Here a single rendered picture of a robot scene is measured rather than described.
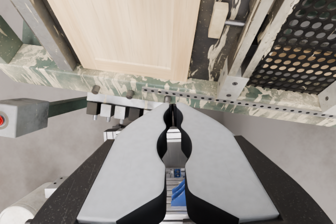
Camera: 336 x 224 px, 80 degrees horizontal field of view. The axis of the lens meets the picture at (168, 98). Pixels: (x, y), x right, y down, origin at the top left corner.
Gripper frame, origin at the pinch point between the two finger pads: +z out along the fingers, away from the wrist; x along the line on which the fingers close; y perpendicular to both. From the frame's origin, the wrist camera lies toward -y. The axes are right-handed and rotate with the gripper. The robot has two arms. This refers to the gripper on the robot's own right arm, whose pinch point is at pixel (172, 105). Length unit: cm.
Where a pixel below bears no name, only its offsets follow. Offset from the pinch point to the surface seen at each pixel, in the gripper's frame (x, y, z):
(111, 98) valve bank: -26, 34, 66
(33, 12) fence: -34, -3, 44
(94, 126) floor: -65, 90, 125
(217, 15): 10.7, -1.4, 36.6
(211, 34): 10.2, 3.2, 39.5
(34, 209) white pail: -98, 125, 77
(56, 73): -41, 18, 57
